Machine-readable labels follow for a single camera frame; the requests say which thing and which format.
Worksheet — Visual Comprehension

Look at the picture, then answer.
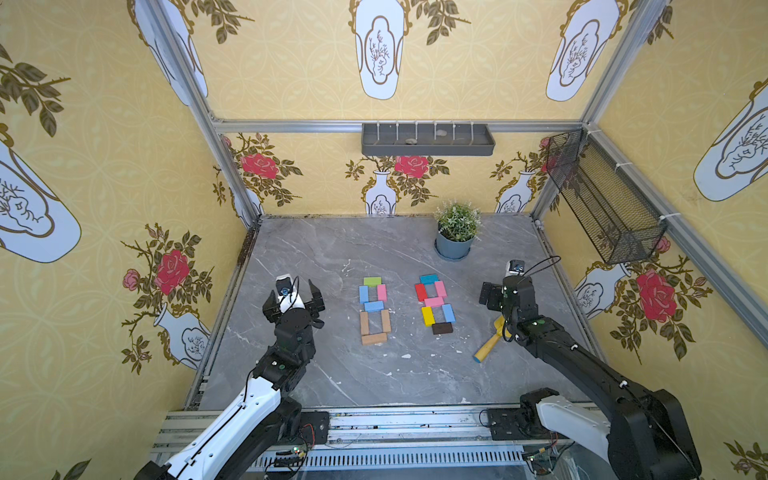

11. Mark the dark brown block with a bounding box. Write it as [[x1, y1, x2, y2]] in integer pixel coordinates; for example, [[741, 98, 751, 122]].
[[431, 322, 454, 335]]

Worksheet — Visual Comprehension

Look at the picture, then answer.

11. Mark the wooden block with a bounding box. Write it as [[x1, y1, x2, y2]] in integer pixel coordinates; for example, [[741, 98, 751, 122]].
[[360, 312, 370, 336], [381, 310, 392, 333], [361, 333, 388, 346]]

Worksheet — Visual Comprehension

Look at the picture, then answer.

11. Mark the yellow block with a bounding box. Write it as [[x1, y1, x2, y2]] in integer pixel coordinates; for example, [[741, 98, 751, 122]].
[[421, 306, 435, 327]]

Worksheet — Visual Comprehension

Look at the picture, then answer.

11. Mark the teal block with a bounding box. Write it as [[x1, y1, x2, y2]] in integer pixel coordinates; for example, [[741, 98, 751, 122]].
[[419, 274, 439, 285]]

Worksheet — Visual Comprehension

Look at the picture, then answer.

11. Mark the red block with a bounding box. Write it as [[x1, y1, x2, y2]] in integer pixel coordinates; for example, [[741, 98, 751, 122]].
[[415, 283, 428, 302]]

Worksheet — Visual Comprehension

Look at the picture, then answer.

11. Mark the green block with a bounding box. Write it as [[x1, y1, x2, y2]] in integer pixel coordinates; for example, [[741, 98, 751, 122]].
[[363, 277, 382, 287]]

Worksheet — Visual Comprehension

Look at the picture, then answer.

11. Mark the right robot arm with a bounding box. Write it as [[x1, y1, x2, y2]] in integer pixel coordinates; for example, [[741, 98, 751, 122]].
[[479, 275, 702, 479]]

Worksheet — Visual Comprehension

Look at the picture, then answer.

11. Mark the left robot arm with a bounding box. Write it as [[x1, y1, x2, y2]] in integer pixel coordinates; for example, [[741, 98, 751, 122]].
[[135, 275, 325, 479]]

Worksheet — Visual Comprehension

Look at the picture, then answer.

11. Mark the potted green plant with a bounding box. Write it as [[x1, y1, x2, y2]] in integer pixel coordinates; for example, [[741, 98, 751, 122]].
[[435, 201, 481, 261]]

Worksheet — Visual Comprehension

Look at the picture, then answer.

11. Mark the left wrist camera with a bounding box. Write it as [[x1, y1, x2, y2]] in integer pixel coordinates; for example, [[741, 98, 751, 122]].
[[275, 274, 305, 313]]

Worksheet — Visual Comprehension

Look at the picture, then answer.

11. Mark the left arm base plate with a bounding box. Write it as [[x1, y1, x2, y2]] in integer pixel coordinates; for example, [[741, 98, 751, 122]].
[[288, 410, 330, 446]]

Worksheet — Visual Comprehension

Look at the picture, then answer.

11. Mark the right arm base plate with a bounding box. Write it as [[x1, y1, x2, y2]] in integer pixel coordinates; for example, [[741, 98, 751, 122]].
[[479, 407, 559, 443]]

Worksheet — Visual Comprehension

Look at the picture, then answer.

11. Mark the circuit board with wires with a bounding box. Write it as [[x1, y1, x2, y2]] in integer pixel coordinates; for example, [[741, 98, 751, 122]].
[[264, 447, 308, 475]]

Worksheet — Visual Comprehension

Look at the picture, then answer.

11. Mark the black wire mesh basket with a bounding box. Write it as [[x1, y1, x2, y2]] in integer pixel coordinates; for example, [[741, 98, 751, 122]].
[[544, 130, 667, 264]]

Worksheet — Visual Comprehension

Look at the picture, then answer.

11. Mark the aluminium rail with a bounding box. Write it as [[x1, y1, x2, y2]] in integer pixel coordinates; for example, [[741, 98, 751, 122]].
[[143, 400, 679, 480]]

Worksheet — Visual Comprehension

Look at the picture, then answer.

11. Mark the grey wall shelf tray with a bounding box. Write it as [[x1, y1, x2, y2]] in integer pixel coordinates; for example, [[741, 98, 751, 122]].
[[361, 121, 496, 157]]

